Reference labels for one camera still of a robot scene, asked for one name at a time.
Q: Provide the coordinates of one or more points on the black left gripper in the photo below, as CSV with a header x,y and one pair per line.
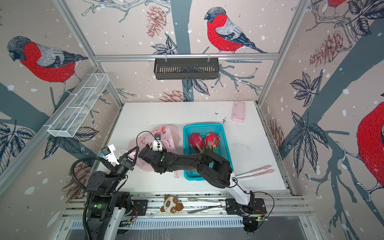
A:
x,y
128,165

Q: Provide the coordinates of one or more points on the pink plastic bag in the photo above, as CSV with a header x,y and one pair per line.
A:
x,y
170,139

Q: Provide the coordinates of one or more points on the teal plastic basket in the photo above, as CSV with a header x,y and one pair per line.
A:
x,y
204,130

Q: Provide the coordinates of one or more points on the red dragon fruit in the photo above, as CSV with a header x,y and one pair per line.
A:
x,y
196,142

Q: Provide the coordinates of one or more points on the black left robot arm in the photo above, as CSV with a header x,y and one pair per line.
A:
x,y
106,205

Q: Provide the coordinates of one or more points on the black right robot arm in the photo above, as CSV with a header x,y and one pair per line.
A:
x,y
212,167

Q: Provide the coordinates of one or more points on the brown white plush toy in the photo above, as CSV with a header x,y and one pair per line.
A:
x,y
171,205

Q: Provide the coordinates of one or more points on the metal tongs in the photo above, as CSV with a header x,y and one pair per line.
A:
x,y
216,204

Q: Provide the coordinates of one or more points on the pink white tweezers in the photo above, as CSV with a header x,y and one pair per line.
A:
x,y
255,173

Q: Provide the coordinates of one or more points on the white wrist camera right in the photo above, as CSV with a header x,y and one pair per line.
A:
x,y
157,143

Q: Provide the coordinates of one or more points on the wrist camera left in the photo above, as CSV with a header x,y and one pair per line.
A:
x,y
108,154

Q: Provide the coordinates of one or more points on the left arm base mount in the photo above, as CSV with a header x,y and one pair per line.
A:
x,y
138,208

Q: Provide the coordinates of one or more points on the white wire mesh shelf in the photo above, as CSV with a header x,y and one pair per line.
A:
x,y
71,118

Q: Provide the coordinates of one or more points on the black hanging wire basket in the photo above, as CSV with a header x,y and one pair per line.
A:
x,y
186,69

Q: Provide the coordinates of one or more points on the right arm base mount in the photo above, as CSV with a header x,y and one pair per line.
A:
x,y
258,208

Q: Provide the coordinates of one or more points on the horizontal aluminium frame bar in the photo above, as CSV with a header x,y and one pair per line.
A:
x,y
149,58

